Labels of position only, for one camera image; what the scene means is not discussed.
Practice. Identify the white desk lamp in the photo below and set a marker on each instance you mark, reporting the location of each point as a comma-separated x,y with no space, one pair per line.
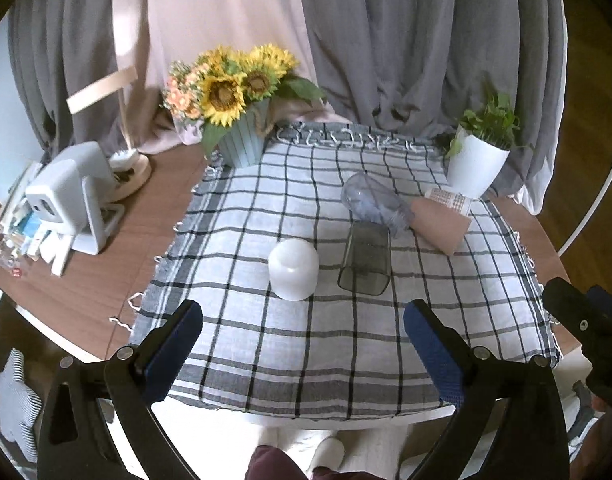
120,125

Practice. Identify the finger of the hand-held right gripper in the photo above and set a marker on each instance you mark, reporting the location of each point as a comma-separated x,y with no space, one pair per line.
581,320

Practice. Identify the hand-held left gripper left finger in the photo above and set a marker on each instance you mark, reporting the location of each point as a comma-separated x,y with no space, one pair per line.
171,350

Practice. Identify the white box appliance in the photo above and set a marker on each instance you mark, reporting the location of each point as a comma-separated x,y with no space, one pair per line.
73,190

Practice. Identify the checkered tablecloth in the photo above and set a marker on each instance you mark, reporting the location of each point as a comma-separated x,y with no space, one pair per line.
336,320

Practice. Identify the green plant in white pot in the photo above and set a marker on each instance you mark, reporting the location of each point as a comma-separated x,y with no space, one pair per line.
478,152

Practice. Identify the pink curtain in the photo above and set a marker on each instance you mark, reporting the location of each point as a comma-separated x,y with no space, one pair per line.
210,25

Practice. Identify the white cup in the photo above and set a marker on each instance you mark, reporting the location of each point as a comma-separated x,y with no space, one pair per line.
293,268

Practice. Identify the sunflower bouquet in blue pot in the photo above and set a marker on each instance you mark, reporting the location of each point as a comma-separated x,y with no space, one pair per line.
235,105

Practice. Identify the striped star cushion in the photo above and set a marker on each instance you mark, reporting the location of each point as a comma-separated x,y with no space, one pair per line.
18,400

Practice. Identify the grey curtain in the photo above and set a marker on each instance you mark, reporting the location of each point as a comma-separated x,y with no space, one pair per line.
421,45

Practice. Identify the clear ribbed plastic cup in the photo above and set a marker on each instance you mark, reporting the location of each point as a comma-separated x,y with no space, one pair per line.
378,205

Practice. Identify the white slipper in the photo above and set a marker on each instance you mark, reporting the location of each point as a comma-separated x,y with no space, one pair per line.
327,452

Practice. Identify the smoky transparent square cup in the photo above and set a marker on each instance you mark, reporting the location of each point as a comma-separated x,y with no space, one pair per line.
365,260

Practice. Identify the person's maroon trouser leg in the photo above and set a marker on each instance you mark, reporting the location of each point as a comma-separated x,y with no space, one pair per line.
276,465

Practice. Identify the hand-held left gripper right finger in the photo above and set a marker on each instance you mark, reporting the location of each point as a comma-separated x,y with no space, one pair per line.
436,355

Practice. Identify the white round hoop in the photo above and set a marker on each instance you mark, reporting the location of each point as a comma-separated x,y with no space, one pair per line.
591,200

